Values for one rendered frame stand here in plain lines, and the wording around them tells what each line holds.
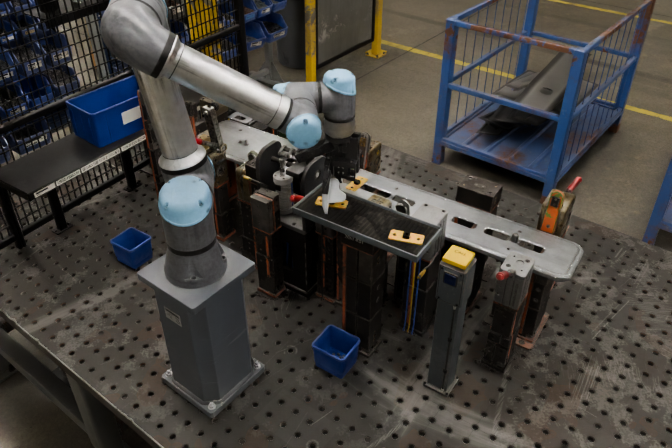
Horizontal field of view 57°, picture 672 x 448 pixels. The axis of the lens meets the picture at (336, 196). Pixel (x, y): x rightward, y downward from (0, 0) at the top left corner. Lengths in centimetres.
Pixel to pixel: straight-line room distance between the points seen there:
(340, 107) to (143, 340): 96
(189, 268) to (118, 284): 73
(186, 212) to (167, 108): 24
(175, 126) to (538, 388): 119
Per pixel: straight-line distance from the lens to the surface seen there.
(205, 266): 150
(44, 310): 221
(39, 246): 248
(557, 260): 183
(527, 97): 390
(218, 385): 173
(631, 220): 391
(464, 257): 151
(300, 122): 131
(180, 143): 150
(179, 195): 144
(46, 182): 218
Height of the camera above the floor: 211
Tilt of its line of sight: 34 degrees down
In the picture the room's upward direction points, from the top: straight up
